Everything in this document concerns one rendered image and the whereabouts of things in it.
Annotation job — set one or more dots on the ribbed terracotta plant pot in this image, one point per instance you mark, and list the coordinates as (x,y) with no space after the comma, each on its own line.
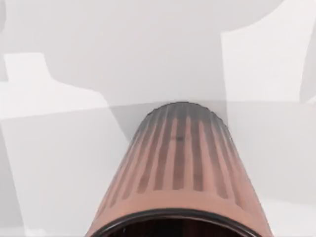
(181,168)

